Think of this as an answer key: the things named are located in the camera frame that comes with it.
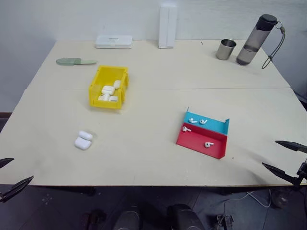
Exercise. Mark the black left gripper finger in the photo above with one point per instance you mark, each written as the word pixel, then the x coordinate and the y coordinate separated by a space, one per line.
pixel 5 161
pixel 18 187

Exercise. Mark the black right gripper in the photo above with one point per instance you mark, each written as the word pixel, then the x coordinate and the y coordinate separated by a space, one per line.
pixel 303 173

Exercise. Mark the white earbud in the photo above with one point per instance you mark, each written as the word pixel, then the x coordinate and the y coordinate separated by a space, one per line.
pixel 185 129
pixel 208 144
pixel 192 120
pixel 203 121

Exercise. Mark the yellow plastic bin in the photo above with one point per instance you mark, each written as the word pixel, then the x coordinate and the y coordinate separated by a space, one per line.
pixel 108 105

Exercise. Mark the flat white device box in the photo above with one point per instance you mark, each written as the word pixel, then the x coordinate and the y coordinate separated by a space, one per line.
pixel 113 42

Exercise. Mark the tall white carton box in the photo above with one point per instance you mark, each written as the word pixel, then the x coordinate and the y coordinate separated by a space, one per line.
pixel 167 26

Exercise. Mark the red and blue tray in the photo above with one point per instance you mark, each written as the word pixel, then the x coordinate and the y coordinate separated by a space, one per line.
pixel 204 141

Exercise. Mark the small black floor device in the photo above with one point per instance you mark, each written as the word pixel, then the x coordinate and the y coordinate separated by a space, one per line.
pixel 225 221

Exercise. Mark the dark rounded shape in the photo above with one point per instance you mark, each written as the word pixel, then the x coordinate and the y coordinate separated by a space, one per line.
pixel 128 219
pixel 183 218

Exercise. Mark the flat green sheathed knife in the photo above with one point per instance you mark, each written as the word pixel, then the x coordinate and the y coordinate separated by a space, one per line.
pixel 72 61

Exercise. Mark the grey translucent water bottle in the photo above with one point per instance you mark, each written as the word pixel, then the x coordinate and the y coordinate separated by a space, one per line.
pixel 253 40

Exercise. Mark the stainless steel cup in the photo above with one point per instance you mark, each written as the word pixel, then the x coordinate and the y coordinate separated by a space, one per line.
pixel 225 51

